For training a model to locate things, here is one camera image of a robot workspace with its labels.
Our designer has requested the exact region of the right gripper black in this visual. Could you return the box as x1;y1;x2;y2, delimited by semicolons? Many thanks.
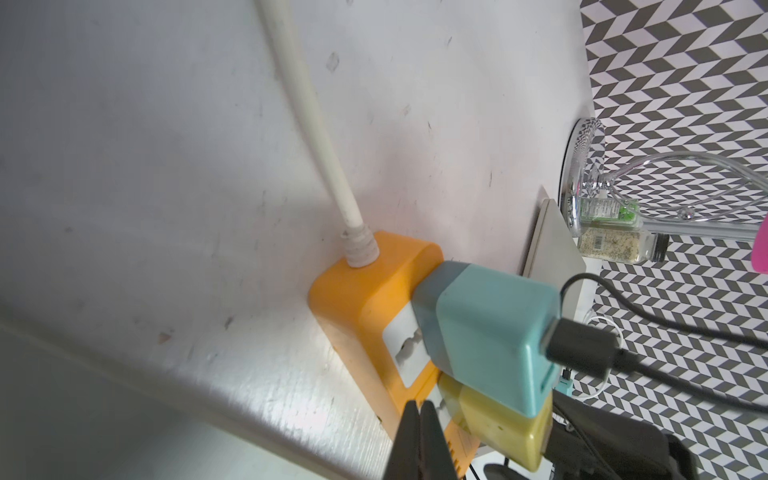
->
483;390;699;479

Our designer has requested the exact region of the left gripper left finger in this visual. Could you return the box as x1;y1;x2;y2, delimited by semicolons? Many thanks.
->
383;400;420;480

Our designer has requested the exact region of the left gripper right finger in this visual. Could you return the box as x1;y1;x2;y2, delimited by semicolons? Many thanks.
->
419;400;458;480

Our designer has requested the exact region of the yellow charger on orange strip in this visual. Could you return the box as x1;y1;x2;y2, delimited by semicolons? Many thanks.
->
428;374;553;476

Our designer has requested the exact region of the teal charger on orange strip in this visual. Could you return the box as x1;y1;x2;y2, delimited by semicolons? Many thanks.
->
412;261;561;418

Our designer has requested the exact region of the grey closed laptop centre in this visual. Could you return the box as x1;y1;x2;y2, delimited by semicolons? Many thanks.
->
522;192;603;323

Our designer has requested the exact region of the orange power strip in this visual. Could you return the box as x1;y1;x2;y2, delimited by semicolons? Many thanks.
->
308;230;481;478

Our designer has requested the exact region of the spice jar black lid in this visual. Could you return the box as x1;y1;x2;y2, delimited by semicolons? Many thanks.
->
577;227;670;265

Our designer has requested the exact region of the green snack packet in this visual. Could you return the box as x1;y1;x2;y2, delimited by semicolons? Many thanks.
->
580;198;642;230

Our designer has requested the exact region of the pink plastic wine glass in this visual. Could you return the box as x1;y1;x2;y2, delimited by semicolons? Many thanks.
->
750;217;768;274

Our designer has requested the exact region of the chrome glass holder stand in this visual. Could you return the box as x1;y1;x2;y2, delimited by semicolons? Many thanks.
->
557;117;767;242

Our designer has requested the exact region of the black charger cable left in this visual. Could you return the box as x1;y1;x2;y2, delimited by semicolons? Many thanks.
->
539;272;768;415

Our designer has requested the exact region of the white power cord left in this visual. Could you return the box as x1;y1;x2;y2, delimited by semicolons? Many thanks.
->
254;0;381;269

